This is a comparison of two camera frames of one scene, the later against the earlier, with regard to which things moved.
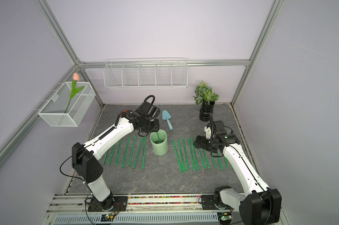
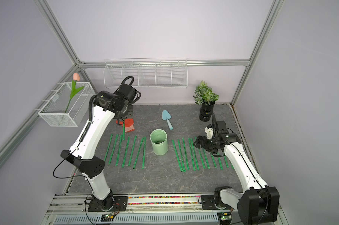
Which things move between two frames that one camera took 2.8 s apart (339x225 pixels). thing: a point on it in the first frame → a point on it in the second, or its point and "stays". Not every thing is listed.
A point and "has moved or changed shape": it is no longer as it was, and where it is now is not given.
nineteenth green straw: x=158 y=137 has moved or changed shape
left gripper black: x=156 y=128 → x=119 y=117
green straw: x=186 y=154 stays
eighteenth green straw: x=105 y=157 stays
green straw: x=201 y=158 stays
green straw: x=181 y=157 stays
